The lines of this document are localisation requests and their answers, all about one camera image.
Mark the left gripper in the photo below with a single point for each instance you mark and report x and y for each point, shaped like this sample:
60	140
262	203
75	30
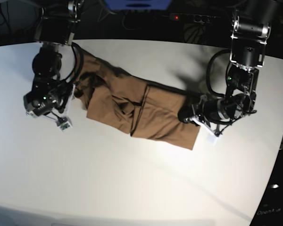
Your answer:
205	112

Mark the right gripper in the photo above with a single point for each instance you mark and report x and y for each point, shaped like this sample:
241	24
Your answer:
44	101

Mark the brown T-shirt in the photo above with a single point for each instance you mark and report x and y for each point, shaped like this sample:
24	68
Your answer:
137	107

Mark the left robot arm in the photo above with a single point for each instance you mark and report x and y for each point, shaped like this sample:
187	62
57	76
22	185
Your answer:
251	28

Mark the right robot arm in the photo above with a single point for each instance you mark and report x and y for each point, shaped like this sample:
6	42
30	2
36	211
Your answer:
56	28

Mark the black power strip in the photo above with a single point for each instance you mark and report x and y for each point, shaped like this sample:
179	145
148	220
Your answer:
193	18

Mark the blue box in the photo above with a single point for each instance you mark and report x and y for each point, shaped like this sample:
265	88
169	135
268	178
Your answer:
137	4

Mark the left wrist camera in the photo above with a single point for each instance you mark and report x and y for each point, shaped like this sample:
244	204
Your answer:
213	139

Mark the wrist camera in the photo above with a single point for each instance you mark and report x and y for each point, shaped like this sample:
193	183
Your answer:
213	139
64	123

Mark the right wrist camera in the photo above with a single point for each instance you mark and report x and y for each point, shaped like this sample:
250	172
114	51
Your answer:
64	123

